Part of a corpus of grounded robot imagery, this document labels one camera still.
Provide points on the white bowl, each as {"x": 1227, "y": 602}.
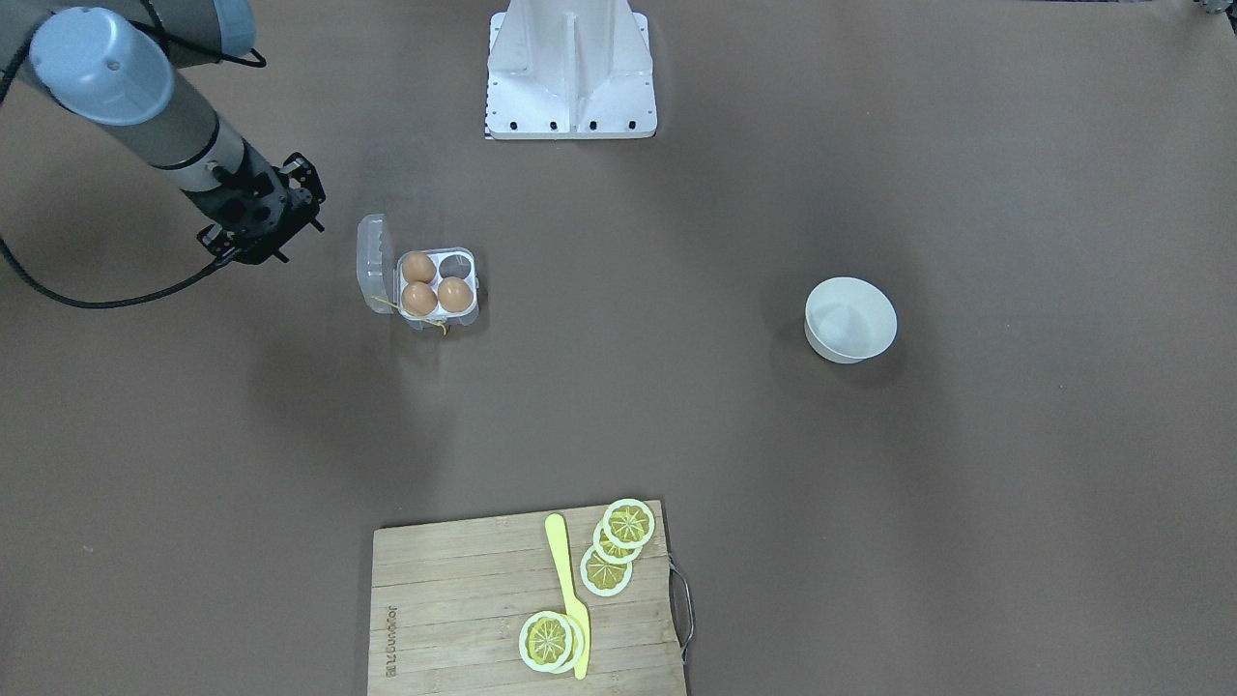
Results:
{"x": 848, "y": 320}

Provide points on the clear plastic egg box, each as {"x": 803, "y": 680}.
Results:
{"x": 380, "y": 283}

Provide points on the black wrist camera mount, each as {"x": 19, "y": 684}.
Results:
{"x": 304, "y": 194}

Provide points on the brown egg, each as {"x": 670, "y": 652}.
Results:
{"x": 455, "y": 295}
{"x": 417, "y": 267}
{"x": 418, "y": 299}

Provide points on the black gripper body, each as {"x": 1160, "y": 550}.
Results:
{"x": 273, "y": 196}

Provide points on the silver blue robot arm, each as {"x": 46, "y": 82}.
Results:
{"x": 119, "y": 65}

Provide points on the wooden cutting board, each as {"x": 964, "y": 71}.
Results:
{"x": 448, "y": 600}

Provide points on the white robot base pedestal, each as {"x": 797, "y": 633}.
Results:
{"x": 569, "y": 70}

